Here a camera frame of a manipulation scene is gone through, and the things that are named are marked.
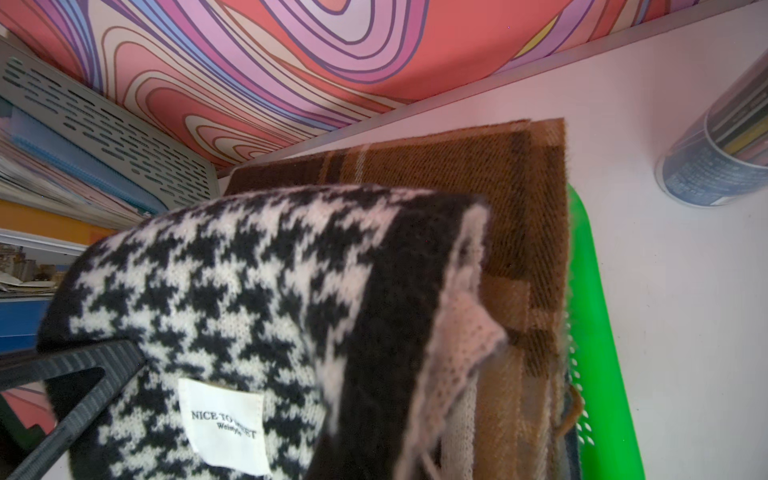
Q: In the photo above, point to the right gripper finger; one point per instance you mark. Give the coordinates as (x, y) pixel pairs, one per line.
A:
(97, 372)

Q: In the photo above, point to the black white houndstooth scarf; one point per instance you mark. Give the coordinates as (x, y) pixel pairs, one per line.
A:
(317, 332)

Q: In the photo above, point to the brown plaid scarf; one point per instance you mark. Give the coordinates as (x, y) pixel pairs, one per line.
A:
(517, 418)

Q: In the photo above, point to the green plastic basket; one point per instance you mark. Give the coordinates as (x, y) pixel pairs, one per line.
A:
(603, 437)

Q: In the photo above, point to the blue folder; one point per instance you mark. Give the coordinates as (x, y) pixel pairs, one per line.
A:
(19, 323)

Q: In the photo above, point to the mint green file organizer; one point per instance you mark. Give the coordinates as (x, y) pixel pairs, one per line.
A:
(79, 132)

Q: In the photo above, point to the clear tube blue cap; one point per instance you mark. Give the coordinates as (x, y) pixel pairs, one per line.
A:
(723, 155)

